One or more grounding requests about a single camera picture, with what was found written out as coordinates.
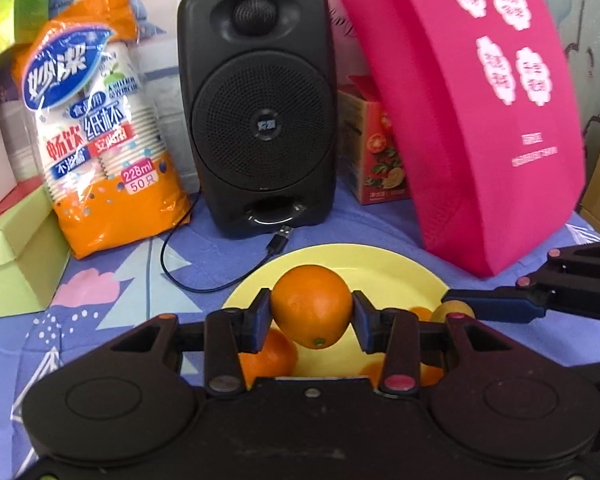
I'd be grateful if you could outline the orange paper cup pack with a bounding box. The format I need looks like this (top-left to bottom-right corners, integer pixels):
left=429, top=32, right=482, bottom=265
left=11, top=0, right=193, bottom=261

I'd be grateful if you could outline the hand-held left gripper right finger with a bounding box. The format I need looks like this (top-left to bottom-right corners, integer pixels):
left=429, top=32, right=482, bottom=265
left=352, top=291, right=516, bottom=395

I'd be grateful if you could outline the yellow kumquat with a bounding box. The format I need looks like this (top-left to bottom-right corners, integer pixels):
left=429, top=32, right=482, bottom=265
left=431, top=298, right=476, bottom=325

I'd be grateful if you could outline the light green shoe box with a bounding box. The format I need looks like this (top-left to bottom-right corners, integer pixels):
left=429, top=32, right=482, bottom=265
left=0, top=187, right=73, bottom=322

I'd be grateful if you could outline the pink tote bag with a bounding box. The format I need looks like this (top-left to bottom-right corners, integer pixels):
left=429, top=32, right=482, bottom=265
left=320, top=0, right=588, bottom=278

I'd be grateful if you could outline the large orange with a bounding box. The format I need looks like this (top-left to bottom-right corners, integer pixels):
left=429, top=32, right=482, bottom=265
left=239, top=327, right=299, bottom=391
left=271, top=265, right=355, bottom=351
left=359, top=359, right=446, bottom=387

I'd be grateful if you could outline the red juice carton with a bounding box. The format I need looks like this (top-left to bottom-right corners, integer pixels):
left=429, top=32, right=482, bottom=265
left=337, top=75, right=413, bottom=206

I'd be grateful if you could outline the blue printed tablecloth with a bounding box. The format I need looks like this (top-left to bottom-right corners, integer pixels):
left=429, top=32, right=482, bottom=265
left=0, top=195, right=600, bottom=461

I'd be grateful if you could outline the black speaker cable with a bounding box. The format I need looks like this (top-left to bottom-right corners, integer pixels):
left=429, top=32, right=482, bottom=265
left=161, top=195, right=297, bottom=293

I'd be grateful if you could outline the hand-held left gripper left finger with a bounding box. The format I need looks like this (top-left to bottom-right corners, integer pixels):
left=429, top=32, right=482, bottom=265
left=97, top=289, right=277, bottom=396

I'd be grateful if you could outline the yellow plate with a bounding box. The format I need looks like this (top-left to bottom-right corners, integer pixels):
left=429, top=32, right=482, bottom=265
left=221, top=243, right=451, bottom=391

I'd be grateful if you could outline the black speaker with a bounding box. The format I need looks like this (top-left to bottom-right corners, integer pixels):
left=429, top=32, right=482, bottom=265
left=176, top=0, right=338, bottom=240

